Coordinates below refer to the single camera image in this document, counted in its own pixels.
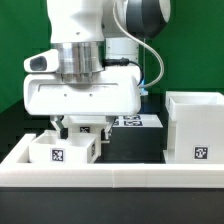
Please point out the white U-shaped fence wall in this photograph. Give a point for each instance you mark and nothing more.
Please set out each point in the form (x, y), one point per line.
(17, 171)

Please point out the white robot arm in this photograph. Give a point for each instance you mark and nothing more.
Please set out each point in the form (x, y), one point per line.
(73, 78)

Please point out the white drawer with tag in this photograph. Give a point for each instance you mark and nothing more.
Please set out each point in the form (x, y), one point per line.
(78, 148)
(84, 124)

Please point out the printed marker sheet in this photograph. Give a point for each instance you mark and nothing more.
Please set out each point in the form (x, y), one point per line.
(138, 121)

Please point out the white front drawer with tag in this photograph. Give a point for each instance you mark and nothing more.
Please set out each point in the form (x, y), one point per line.
(78, 148)

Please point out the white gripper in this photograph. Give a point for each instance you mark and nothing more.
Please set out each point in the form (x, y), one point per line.
(111, 92)

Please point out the white drawer cabinet box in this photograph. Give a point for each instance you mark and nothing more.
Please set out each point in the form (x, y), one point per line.
(195, 128)

